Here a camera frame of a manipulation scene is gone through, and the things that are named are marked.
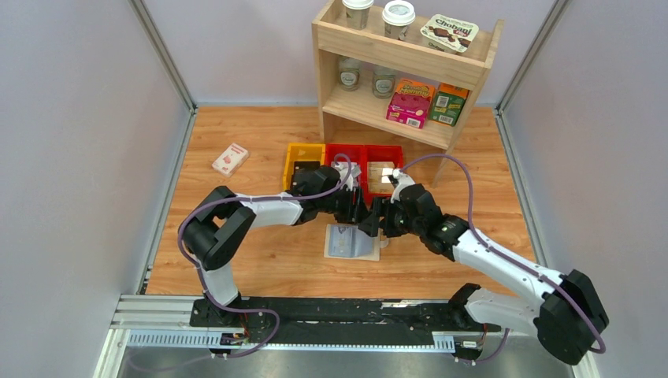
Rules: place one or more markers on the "right paper coffee cup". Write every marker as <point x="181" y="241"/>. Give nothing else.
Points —
<point x="398" y="16"/>

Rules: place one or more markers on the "left glass jar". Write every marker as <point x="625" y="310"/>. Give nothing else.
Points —
<point x="349" y="73"/>

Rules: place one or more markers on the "Chobani yogurt cup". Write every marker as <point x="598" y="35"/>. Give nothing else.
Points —
<point x="449" y="34"/>

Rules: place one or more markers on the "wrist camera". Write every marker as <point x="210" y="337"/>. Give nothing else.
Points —
<point x="399" y="181"/>
<point x="347" y="170"/>

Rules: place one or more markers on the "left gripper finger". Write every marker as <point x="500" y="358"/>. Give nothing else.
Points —
<point x="350" y="207"/>
<point x="361" y="211"/>

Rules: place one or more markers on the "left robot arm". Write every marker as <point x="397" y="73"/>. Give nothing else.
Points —
<point x="211" y="235"/>

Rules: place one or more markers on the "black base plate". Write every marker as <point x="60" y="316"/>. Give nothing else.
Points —
<point x="339" y="321"/>

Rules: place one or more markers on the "yellow plastic bin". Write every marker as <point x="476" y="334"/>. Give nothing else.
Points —
<point x="300" y="152"/>

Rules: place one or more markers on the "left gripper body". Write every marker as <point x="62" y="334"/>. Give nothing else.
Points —
<point x="336" y="204"/>

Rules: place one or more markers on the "right glass jar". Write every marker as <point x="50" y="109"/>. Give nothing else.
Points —
<point x="383" y="82"/>

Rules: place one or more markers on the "paper coffee cup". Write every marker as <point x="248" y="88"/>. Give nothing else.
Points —
<point x="357" y="13"/>
<point x="398" y="16"/>

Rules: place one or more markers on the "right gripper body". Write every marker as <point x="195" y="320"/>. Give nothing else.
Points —
<point x="396" y="213"/>

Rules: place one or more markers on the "black cards stack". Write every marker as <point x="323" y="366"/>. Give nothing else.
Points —
<point x="305" y="165"/>

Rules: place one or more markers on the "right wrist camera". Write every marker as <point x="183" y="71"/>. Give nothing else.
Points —
<point x="399" y="181"/>

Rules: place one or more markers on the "green carton box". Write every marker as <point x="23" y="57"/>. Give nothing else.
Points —
<point x="447" y="104"/>

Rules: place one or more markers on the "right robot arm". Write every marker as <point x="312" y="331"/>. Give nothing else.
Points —
<point x="563" y="311"/>

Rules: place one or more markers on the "white red sponge pack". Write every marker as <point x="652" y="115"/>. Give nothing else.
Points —
<point x="230" y="160"/>

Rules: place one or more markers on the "gold cards stack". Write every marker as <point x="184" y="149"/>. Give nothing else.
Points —
<point x="377" y="181"/>

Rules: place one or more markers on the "beige card holder wallet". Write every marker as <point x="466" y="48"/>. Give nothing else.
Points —
<point x="347" y="242"/>

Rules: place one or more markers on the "left paper coffee cup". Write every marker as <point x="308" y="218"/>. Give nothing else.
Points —
<point x="357" y="13"/>

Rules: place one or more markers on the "glass jar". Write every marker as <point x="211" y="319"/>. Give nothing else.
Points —
<point x="349" y="73"/>
<point x="383" y="82"/>

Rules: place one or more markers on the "wooden shelf unit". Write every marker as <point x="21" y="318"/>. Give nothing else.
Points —
<point x="332" y="38"/>

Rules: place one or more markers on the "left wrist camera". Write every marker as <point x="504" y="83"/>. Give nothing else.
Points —
<point x="347" y="170"/>

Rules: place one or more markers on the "aluminium frame rail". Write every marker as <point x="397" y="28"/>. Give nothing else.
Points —
<point x="163" y="321"/>

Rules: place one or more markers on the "pink orange Scrub Mommy box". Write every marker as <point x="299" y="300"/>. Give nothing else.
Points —
<point x="410" y="103"/>

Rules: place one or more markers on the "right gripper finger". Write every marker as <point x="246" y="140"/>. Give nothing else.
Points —
<point x="373" y="223"/>
<point x="393" y="228"/>

